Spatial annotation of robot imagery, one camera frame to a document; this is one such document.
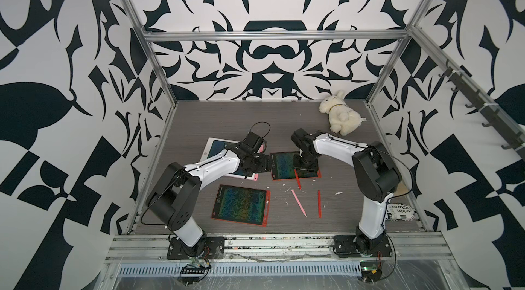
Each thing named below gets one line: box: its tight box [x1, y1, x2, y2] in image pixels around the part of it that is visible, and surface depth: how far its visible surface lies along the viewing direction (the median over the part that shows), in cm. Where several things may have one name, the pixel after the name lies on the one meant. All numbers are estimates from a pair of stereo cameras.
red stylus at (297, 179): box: [293, 168, 302, 191], surface depth 93 cm
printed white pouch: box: [386, 203, 416, 222], surface depth 81 cm
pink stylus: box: [291, 189, 307, 218], surface depth 86 cm
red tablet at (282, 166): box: [270, 151, 322, 180], surface depth 96 cm
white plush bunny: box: [318, 90, 367, 137], surface depth 106 cm
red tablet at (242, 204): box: [211, 183, 271, 227], surface depth 85 cm
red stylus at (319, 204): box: [317, 190, 322, 220], surface depth 87 cm
